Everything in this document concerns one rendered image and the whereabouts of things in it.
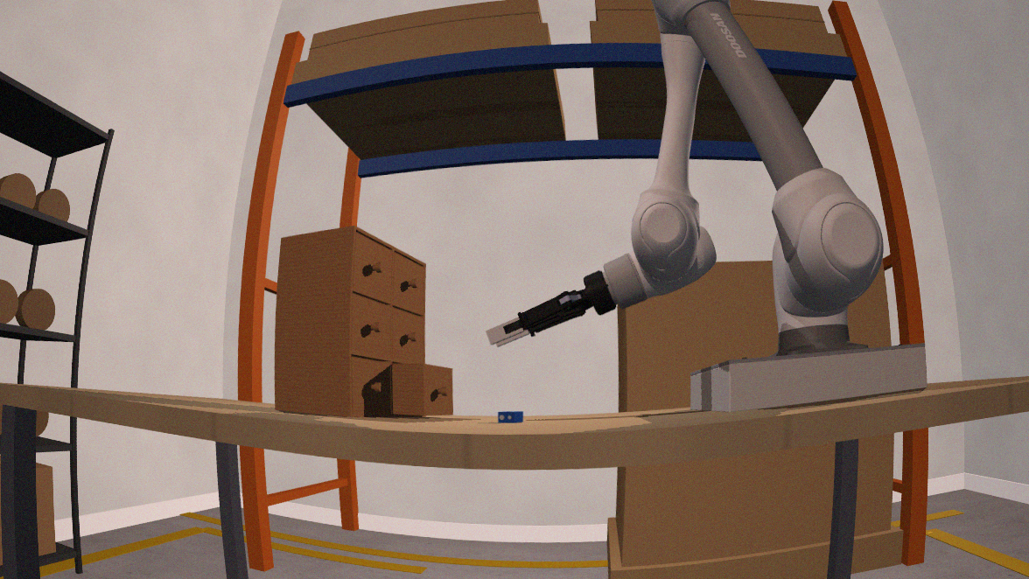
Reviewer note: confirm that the brown wooden chest of drawers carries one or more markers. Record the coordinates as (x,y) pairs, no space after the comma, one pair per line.
(313,332)

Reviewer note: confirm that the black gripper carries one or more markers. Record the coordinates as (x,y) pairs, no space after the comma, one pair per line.
(595,291)

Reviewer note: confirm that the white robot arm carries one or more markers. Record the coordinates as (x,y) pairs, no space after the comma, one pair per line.
(832,243)

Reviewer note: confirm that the blue 9v battery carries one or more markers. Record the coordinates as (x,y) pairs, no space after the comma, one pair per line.
(510,417)

